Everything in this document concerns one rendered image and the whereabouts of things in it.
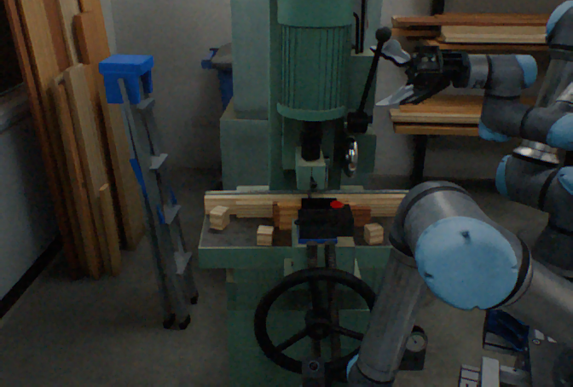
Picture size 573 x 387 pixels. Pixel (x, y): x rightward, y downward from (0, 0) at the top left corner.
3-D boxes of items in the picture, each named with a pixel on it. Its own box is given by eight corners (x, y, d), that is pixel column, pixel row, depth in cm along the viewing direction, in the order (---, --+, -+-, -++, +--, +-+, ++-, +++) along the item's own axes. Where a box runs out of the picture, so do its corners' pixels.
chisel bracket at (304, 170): (298, 195, 143) (298, 165, 139) (295, 174, 156) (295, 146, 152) (326, 195, 143) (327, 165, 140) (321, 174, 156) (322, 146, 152)
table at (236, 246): (193, 291, 129) (191, 269, 127) (206, 227, 157) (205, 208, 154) (452, 290, 131) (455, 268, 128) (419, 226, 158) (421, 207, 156)
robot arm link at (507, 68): (535, 96, 123) (542, 57, 119) (484, 96, 123) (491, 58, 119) (519, 87, 130) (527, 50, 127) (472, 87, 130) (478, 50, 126)
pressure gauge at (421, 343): (401, 358, 143) (404, 332, 139) (398, 348, 146) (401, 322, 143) (425, 358, 143) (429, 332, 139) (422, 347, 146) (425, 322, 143)
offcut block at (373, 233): (376, 236, 141) (377, 222, 139) (382, 242, 138) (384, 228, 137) (363, 239, 140) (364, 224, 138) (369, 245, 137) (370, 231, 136)
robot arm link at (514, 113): (514, 150, 123) (524, 101, 119) (469, 136, 131) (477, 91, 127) (532, 142, 128) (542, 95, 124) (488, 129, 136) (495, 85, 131)
